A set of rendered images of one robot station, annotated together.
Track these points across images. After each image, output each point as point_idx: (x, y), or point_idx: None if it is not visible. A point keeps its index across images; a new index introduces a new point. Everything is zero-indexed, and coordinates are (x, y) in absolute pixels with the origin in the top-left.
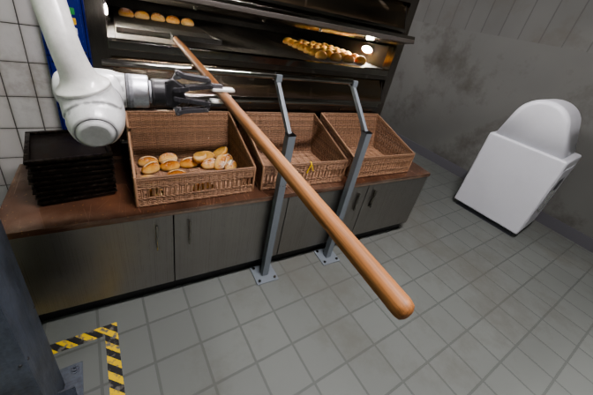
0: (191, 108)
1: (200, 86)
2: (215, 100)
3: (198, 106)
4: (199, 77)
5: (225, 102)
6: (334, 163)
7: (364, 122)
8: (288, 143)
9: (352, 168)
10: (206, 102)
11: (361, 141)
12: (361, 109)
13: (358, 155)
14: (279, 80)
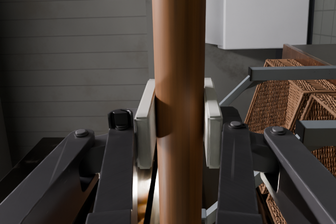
0: (316, 214)
1: (110, 158)
2: (205, 126)
3: (277, 205)
4: (40, 166)
5: None
6: (327, 103)
7: (237, 86)
8: (322, 127)
9: (320, 74)
10: (224, 135)
11: (267, 75)
12: (222, 100)
13: (292, 70)
14: (202, 212)
